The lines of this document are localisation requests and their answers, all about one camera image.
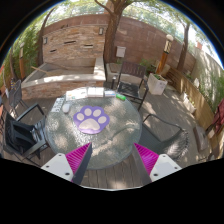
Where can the white paper sheet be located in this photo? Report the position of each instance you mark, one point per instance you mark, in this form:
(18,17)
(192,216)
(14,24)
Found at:
(76,94)

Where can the black metal chair far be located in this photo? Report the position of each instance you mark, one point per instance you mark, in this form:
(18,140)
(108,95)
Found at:
(131,82)

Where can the white square planter box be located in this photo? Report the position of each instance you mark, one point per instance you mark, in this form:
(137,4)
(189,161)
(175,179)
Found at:
(156,84)

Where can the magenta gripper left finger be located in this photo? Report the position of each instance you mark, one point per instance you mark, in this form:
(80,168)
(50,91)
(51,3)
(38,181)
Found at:
(70,166)

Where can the black metal chair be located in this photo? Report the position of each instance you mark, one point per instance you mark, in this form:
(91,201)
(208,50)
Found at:
(22,140)
(175,146)
(131,82)

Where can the black and white keypad card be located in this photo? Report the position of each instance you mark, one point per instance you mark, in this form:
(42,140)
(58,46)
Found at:
(57,105)

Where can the small white booklet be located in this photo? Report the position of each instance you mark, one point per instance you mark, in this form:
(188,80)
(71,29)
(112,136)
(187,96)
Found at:
(109,93)

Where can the wooden lamp post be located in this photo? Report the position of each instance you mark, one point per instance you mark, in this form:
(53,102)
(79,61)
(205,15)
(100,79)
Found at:
(166,51)

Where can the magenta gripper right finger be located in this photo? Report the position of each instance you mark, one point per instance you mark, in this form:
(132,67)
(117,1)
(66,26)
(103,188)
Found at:
(151,166)

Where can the large tree trunk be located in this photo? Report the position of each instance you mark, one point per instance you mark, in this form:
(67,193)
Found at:
(115,9)

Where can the stone raised fountain basin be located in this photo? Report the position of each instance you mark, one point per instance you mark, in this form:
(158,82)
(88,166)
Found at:
(51,80)

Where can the round glass patio table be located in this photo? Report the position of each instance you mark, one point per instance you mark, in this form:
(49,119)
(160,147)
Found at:
(111,146)

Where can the open white book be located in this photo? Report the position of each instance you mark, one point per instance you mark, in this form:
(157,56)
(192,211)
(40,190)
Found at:
(95,92)

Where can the green cylindrical object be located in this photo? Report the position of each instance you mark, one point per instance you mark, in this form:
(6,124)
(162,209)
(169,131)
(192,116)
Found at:
(121,97)

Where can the white computer mouse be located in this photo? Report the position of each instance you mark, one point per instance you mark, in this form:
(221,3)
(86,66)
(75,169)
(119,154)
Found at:
(66,108)

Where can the black metal chair left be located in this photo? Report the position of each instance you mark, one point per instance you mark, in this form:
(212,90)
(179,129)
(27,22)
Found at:
(22,140)

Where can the purple paw print mouse pad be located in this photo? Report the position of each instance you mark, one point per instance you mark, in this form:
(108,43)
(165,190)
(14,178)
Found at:
(91,119)

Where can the black metal chair right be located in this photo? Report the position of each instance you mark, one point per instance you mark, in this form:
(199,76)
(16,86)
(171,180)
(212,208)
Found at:
(175,146)

